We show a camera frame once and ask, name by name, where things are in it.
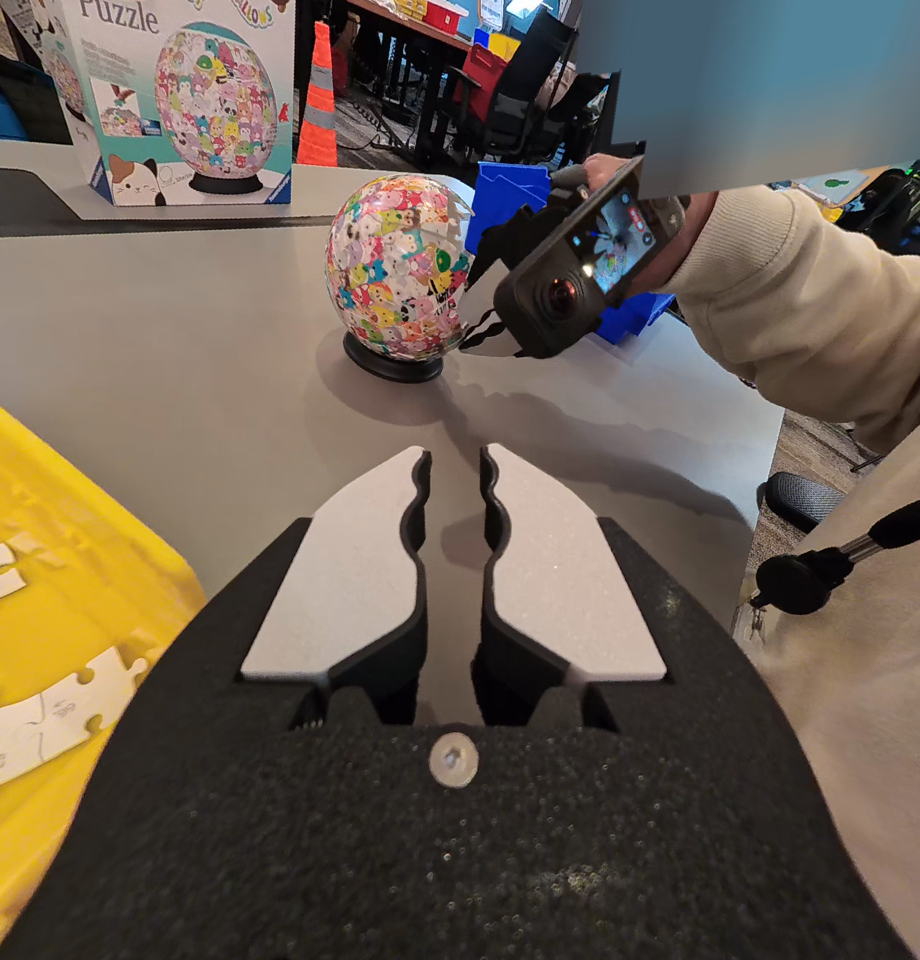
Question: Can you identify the printed puzzle box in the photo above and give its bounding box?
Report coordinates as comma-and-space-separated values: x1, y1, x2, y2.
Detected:
36, 0, 296, 207

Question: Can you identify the wooden desk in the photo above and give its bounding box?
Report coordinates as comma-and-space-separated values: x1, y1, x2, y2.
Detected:
347, 0, 476, 54

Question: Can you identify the black office chair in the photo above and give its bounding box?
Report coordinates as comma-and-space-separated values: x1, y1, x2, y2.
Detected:
448, 7, 581, 162

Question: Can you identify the orange traffic cone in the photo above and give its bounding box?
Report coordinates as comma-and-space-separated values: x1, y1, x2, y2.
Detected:
296, 21, 339, 168

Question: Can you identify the yellow plastic bin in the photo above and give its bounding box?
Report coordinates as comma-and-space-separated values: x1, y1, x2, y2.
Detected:
0, 390, 208, 939

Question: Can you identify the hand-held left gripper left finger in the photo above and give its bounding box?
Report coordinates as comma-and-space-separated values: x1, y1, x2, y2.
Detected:
240, 445, 434, 726

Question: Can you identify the person's right hand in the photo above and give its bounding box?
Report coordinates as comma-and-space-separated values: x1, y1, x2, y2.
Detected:
580, 152, 720, 298

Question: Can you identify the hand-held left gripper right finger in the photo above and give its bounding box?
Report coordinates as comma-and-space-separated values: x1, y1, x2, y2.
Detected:
472, 443, 668, 727

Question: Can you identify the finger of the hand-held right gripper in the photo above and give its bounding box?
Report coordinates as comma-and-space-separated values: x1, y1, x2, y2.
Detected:
460, 318, 520, 357
457, 264, 518, 340

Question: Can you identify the colourful puzzle ball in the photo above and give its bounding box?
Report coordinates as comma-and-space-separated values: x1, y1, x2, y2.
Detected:
325, 174, 476, 361

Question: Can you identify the person's right forearm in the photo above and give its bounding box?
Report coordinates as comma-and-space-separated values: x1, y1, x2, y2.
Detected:
658, 183, 920, 455

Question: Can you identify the black ball stand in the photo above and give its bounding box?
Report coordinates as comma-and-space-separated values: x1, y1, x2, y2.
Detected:
343, 330, 445, 385

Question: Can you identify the blue divided plastic bin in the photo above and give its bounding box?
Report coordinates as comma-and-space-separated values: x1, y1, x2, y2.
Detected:
466, 161, 675, 346

